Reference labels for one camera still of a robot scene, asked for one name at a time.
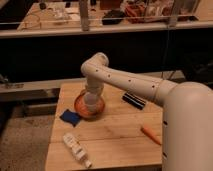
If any grey metal post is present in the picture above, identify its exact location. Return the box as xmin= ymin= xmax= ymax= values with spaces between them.
xmin=79 ymin=0 xmax=89 ymax=31

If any blue cloth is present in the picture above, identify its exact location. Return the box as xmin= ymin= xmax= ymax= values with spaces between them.
xmin=60 ymin=109 xmax=81 ymax=127

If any white plastic bottle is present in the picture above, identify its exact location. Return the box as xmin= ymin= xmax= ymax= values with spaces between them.
xmin=62 ymin=133 xmax=92 ymax=169

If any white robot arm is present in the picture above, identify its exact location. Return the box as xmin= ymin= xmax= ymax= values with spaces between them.
xmin=81 ymin=53 xmax=213 ymax=171

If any orange carrot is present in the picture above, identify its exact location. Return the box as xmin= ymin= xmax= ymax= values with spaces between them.
xmin=141 ymin=126 xmax=161 ymax=145

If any red clutter pile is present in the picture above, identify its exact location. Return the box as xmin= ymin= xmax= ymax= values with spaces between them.
xmin=125 ymin=4 xmax=155 ymax=24

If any orange ceramic bowl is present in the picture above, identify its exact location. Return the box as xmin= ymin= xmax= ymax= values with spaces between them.
xmin=74 ymin=90 xmax=105 ymax=119

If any background wooden workbench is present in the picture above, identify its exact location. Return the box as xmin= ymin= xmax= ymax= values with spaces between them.
xmin=0 ymin=0 xmax=213 ymax=39

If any black cylindrical object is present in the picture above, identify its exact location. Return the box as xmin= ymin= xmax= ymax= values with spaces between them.
xmin=122 ymin=93 xmax=146 ymax=110

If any black cloth on workbench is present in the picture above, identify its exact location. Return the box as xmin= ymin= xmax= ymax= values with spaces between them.
xmin=102 ymin=10 xmax=125 ymax=25

